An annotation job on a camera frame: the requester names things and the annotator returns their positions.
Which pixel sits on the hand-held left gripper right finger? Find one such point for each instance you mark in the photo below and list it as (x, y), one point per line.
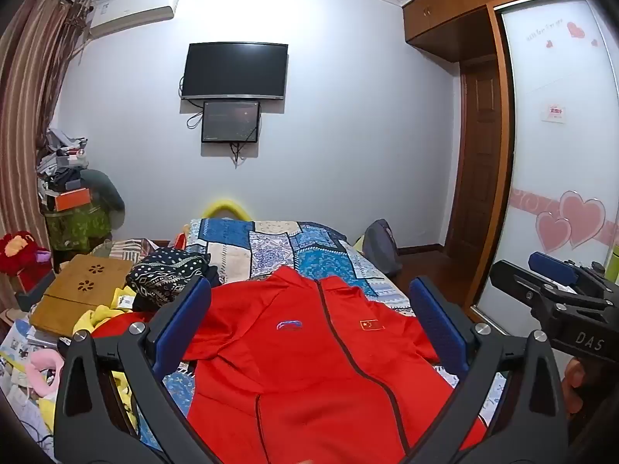
(435, 316)

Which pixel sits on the red plush toy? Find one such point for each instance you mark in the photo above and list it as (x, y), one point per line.
(22, 254)

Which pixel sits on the pile of printed papers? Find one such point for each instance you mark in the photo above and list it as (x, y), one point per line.
(19, 343)

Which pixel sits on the grey backpack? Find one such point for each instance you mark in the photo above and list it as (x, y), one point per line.
(382, 244)

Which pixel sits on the brown striped curtain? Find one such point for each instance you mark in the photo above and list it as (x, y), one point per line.
(34, 82)

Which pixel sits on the person's right hand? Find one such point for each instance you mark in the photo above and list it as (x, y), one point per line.
(575, 384)

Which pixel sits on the white air conditioner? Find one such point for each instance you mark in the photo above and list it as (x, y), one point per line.
(133, 9)

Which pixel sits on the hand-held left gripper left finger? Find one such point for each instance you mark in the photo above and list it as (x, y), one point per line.
(186, 319)

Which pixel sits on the red zip jacket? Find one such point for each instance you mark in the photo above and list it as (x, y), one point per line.
(300, 372)

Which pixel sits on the blue patchwork bed sheet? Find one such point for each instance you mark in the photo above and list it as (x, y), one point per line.
(314, 251)

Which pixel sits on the dark patterned folded cloth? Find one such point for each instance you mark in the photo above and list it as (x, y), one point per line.
(164, 273)

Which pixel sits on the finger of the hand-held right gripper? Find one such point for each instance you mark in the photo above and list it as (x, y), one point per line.
(512, 283)
(551, 268)

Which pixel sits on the pile of grey clothes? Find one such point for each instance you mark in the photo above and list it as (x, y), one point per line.
(60, 154)

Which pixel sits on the wooden overhead cabinet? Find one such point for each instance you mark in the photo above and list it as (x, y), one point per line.
(449, 14)

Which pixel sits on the black folded cloth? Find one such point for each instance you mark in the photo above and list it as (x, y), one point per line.
(213, 273)

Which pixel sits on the black wall television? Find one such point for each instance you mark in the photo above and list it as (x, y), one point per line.
(234, 70)

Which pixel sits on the striped cloth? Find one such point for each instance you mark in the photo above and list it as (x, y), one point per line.
(130, 250)

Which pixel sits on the small black wall monitor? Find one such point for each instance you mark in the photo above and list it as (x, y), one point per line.
(231, 121)

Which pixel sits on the orange box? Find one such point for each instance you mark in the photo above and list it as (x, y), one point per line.
(72, 199)

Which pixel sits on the yellow printed garment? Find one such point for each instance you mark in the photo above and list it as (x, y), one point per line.
(94, 319)

